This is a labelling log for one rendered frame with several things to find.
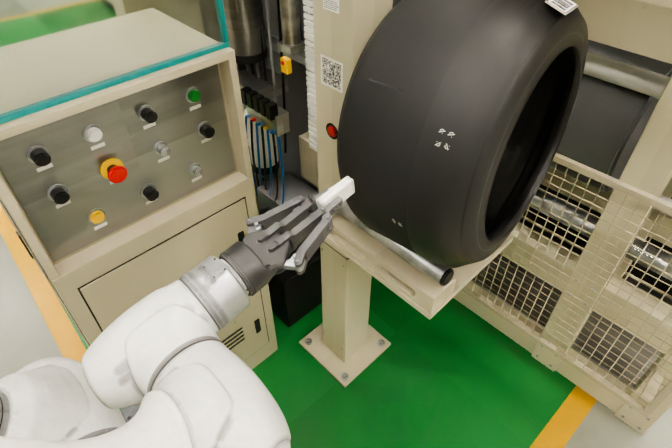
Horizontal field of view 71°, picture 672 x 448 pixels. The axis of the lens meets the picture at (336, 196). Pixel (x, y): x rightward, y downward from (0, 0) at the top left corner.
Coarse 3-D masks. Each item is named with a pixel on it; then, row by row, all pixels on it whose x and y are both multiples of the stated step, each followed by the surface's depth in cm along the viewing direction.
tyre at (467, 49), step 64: (448, 0) 79; (512, 0) 76; (384, 64) 79; (448, 64) 74; (512, 64) 72; (576, 64) 95; (384, 128) 79; (512, 128) 76; (384, 192) 84; (448, 192) 76; (512, 192) 118; (448, 256) 88
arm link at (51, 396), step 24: (48, 360) 82; (72, 360) 84; (0, 384) 72; (24, 384) 72; (48, 384) 74; (72, 384) 78; (0, 408) 68; (24, 408) 69; (48, 408) 71; (72, 408) 74; (96, 408) 77; (0, 432) 66; (24, 432) 68; (48, 432) 70; (72, 432) 72; (96, 432) 73
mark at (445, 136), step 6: (444, 126) 73; (438, 132) 74; (444, 132) 73; (450, 132) 73; (456, 132) 72; (438, 138) 74; (444, 138) 73; (450, 138) 73; (438, 144) 74; (444, 144) 73; (450, 144) 73; (438, 150) 74; (444, 150) 74; (450, 150) 73
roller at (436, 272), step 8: (344, 208) 120; (344, 216) 121; (352, 216) 119; (360, 224) 117; (368, 232) 116; (376, 232) 114; (384, 240) 113; (392, 248) 112; (400, 248) 110; (400, 256) 111; (408, 256) 109; (416, 256) 108; (416, 264) 108; (424, 264) 106; (432, 264) 106; (424, 272) 107; (432, 272) 105; (440, 272) 104; (448, 272) 104; (440, 280) 104; (448, 280) 106
